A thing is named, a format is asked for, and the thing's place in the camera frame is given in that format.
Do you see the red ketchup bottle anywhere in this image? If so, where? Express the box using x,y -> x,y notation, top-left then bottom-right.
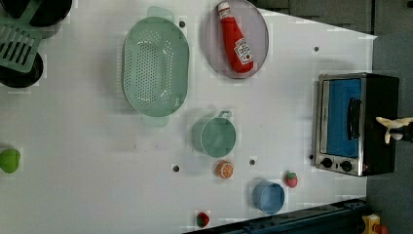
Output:
217,1 -> 253,73

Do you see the red toy strawberry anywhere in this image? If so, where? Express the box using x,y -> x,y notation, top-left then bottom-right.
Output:
284,173 -> 298,188

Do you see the yellow and red emergency button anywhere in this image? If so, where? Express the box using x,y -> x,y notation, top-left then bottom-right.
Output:
362,214 -> 389,234

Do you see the black and steel toaster oven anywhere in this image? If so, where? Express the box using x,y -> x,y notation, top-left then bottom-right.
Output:
314,73 -> 399,176

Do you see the green slotted spatula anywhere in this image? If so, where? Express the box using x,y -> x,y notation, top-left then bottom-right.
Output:
0,0 -> 42,73

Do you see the lower black cylinder container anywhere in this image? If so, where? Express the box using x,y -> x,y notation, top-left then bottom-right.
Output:
0,54 -> 44,89

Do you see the small red toy fruit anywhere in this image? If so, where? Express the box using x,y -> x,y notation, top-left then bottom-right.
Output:
196,212 -> 209,228

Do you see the green perforated colander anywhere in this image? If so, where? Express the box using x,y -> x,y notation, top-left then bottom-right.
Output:
122,6 -> 190,127

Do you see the grey round plate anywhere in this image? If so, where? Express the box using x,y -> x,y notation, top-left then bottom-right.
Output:
203,0 -> 269,79

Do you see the black cylinder container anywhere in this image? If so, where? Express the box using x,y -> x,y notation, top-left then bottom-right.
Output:
1,0 -> 73,27
0,54 -> 44,89

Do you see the green toy apple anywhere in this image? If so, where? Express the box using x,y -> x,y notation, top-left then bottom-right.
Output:
0,148 -> 20,174

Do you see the toy orange half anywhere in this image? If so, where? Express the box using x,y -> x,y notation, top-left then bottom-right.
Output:
216,161 -> 234,179

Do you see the blue bowl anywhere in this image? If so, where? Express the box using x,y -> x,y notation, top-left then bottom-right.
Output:
252,180 -> 285,215

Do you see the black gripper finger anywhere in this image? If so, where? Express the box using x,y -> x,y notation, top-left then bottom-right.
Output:
402,122 -> 413,142

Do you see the upper black cylinder container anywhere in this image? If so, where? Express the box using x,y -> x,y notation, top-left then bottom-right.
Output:
1,0 -> 73,27

